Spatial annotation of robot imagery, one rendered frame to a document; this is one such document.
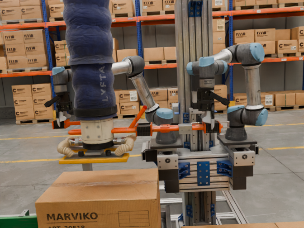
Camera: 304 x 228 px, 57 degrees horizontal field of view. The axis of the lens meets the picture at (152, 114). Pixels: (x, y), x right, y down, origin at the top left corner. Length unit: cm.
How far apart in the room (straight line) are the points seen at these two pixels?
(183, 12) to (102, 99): 99
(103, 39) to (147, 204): 82
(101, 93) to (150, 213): 63
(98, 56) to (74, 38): 14
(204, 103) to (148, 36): 852
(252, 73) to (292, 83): 909
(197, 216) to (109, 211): 99
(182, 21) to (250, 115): 81
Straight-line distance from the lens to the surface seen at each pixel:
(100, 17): 141
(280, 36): 983
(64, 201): 149
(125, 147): 139
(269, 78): 1058
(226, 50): 184
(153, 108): 200
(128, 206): 142
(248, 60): 182
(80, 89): 141
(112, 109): 142
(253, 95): 188
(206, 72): 141
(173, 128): 144
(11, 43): 951
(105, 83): 140
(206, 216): 231
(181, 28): 208
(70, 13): 143
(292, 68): 1088
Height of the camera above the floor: 157
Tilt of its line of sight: 10 degrees down
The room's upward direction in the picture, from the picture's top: 3 degrees counter-clockwise
